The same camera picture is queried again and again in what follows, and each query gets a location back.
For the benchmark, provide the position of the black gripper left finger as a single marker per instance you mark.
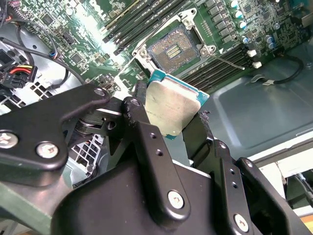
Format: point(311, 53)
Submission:
point(146, 147)

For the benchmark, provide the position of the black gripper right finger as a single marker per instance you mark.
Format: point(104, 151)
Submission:
point(227, 156)

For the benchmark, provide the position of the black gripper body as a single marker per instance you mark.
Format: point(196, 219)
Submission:
point(110, 208)

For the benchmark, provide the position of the CPU with silver top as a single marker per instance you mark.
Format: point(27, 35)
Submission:
point(171, 105)

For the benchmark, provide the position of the metal locking lever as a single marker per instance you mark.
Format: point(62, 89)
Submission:
point(230, 62)
point(160, 31)

